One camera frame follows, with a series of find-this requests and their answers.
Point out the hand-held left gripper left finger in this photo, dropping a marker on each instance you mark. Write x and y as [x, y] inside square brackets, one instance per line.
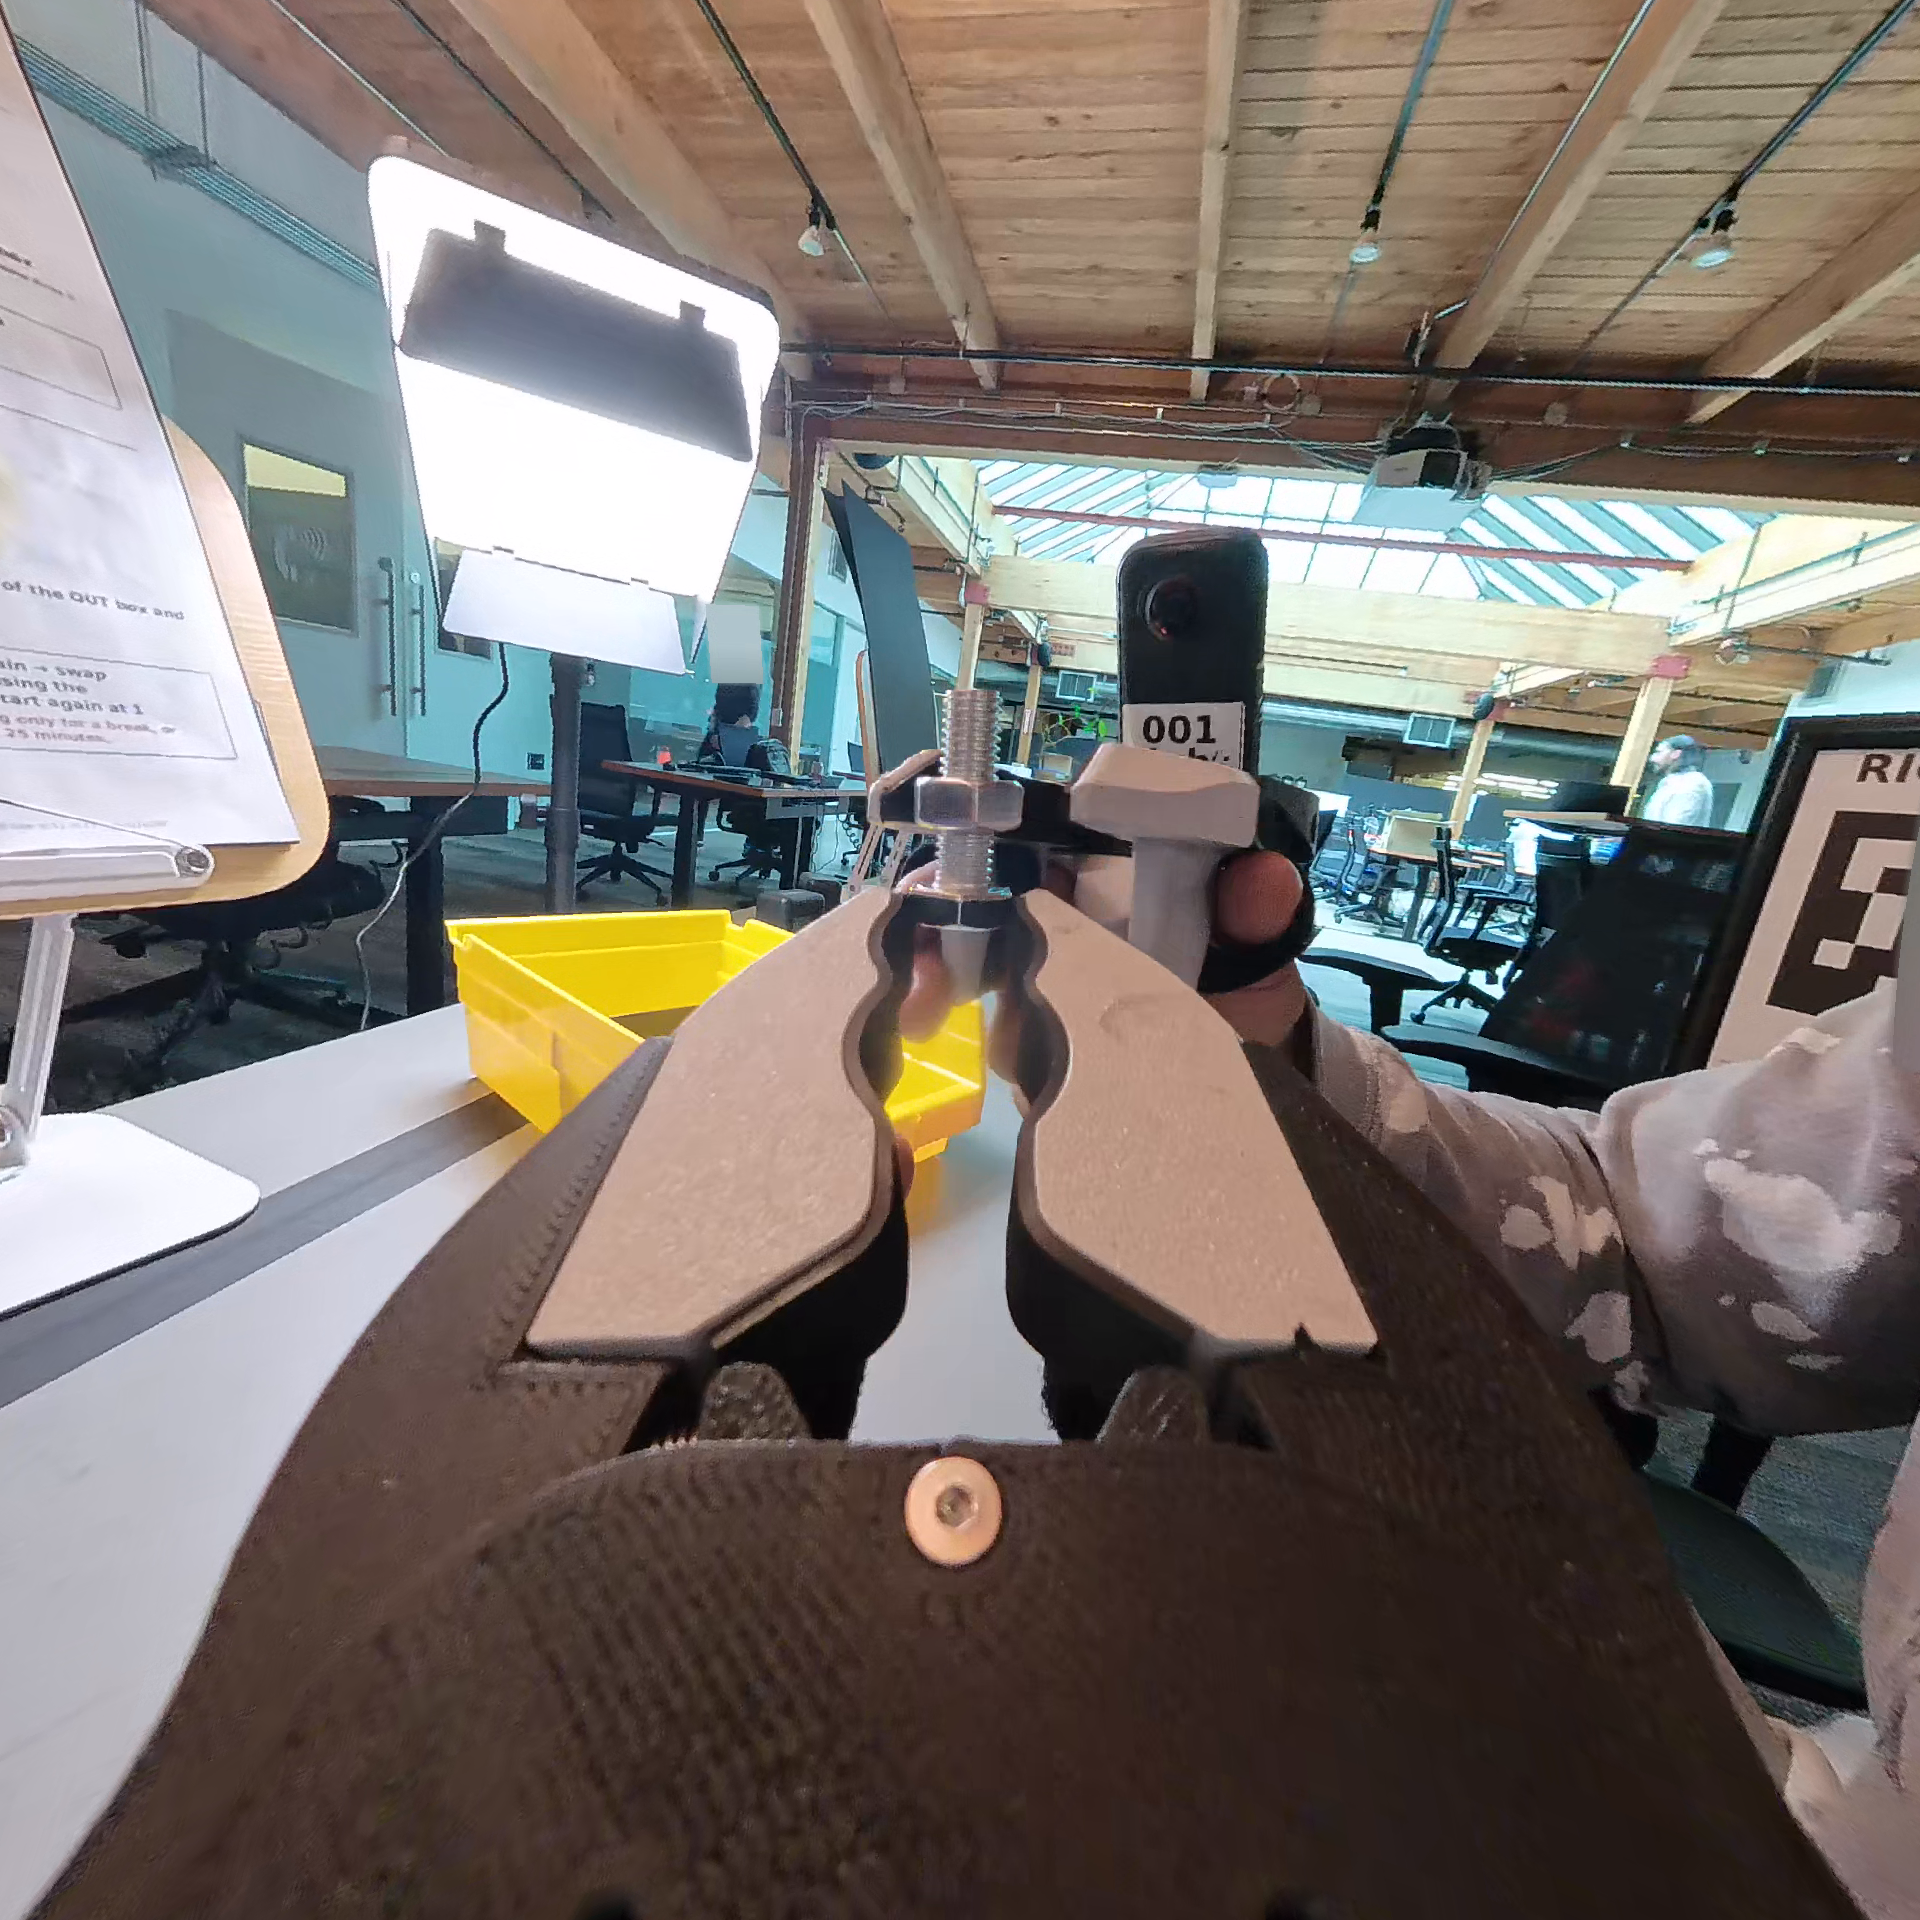
[736, 1168]

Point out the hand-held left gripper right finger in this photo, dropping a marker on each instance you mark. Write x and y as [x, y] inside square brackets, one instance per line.
[1185, 1184]

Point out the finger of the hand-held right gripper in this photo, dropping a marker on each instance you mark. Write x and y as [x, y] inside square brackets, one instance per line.
[901, 786]
[1171, 794]

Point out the silver hex nut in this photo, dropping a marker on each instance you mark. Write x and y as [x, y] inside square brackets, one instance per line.
[939, 807]

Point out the silver hex bolt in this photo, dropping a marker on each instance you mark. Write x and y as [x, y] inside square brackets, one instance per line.
[966, 734]

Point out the yellow plastic bin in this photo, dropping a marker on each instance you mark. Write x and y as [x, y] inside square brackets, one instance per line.
[569, 990]

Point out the person's right forearm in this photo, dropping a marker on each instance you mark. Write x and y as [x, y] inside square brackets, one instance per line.
[1575, 1200]

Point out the person's right hand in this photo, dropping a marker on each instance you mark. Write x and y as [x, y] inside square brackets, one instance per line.
[1261, 901]

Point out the black leaning board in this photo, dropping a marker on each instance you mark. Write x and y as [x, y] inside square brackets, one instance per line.
[892, 630]

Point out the small black box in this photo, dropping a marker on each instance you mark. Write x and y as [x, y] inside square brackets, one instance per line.
[794, 904]

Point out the wooden office desk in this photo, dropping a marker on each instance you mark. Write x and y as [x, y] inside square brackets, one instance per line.
[704, 778]
[404, 780]

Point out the ceiling projector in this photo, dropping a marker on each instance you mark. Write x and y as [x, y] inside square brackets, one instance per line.
[1418, 473]

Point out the pendant light bulb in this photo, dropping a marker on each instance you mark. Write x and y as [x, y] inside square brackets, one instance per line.
[814, 238]
[1364, 243]
[1714, 243]

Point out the studio light panel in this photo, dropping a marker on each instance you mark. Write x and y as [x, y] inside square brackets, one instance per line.
[569, 481]

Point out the black framed marker sign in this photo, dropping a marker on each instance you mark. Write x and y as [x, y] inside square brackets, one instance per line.
[1862, 901]

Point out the printed instruction sheet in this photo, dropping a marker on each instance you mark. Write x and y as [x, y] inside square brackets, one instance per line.
[121, 601]

